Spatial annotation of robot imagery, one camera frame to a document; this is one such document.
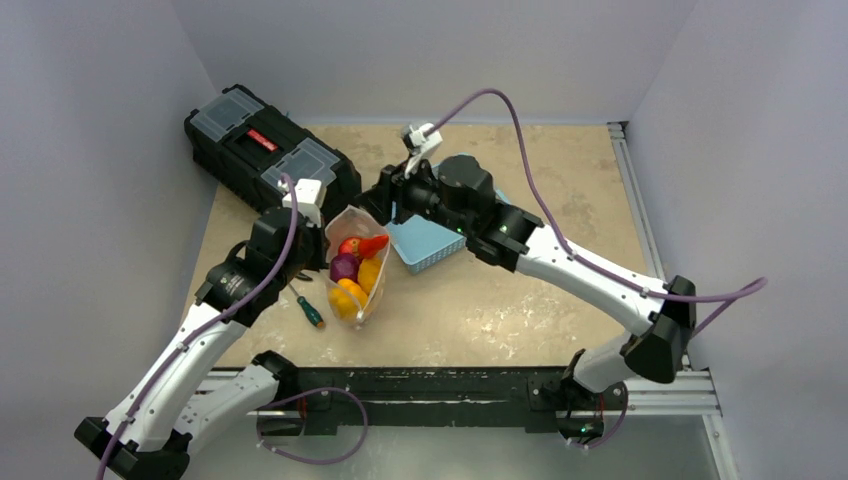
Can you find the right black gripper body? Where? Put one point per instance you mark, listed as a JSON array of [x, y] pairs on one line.
[[389, 192]]

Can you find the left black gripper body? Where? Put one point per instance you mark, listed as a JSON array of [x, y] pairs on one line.
[[311, 254]]

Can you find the red toy chili pepper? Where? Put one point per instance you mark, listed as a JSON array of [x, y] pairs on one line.
[[369, 247]]

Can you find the red toy apple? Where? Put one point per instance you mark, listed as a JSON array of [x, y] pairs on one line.
[[350, 246]]

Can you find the clear zip top bag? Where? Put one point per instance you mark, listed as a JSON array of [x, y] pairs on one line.
[[355, 222]]

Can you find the yellow toy bell pepper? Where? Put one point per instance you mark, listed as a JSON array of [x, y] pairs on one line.
[[347, 299]]

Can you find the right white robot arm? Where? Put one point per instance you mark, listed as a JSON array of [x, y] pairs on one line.
[[657, 331]]

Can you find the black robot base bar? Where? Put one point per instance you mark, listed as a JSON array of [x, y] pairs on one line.
[[317, 401]]

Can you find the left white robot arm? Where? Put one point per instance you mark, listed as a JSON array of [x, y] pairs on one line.
[[149, 434]]

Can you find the light blue plastic basket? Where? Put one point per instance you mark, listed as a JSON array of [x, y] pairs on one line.
[[421, 243]]

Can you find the black plastic toolbox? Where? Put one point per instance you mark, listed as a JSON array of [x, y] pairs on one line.
[[248, 144]]

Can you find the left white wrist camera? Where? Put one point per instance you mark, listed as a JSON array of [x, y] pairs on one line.
[[309, 195]]

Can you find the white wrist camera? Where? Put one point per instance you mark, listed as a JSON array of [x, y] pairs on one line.
[[421, 141], [309, 195]]

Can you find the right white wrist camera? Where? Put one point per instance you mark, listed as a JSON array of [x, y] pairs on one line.
[[421, 141]]

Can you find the green handled screwdriver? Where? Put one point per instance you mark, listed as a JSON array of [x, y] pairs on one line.
[[310, 313]]

